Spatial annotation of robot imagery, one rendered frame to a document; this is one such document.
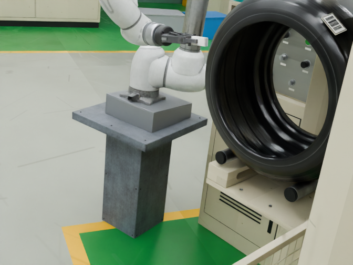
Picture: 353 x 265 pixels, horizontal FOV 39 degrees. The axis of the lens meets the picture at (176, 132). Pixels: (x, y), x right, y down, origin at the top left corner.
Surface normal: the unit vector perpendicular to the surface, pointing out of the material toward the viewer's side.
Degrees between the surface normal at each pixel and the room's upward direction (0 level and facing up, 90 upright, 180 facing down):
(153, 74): 87
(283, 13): 79
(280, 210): 0
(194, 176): 0
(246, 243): 90
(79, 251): 0
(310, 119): 90
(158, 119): 90
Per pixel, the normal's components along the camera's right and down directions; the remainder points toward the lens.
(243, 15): -0.76, 0.03
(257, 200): 0.11, -0.91
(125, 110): -0.61, 0.26
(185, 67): -0.15, 0.33
